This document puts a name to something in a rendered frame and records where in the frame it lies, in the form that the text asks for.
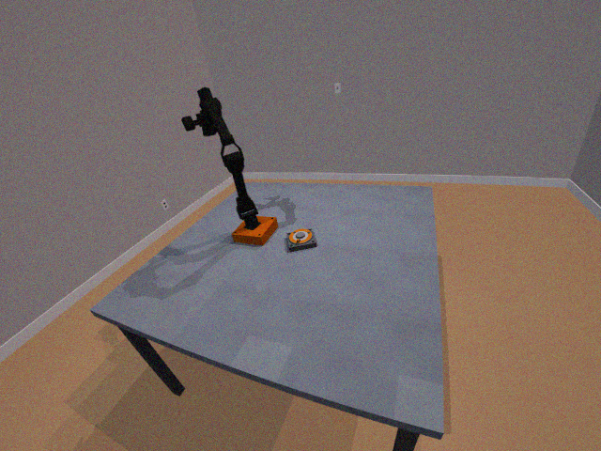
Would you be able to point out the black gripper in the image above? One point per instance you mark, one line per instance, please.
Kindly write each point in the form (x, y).
(189, 124)

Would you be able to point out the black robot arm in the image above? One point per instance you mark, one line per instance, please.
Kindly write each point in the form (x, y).
(234, 162)

